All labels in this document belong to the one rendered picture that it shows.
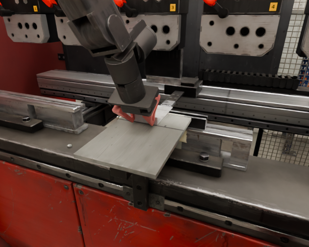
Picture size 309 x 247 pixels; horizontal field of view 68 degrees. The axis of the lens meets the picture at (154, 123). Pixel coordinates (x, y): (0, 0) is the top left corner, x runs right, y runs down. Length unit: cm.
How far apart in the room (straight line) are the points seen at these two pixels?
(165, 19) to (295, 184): 50
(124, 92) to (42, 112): 50
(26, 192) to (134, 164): 64
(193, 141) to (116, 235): 41
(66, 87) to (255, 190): 90
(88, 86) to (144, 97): 61
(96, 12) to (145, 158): 27
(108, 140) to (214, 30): 33
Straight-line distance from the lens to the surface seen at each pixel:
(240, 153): 64
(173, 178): 60
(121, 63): 43
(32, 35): 81
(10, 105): 104
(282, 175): 70
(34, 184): 94
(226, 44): 54
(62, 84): 118
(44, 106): 89
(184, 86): 82
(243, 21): 53
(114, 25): 41
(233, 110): 87
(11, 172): 101
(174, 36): 56
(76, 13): 41
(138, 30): 48
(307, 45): 55
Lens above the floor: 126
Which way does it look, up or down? 26 degrees down
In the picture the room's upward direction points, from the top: straight up
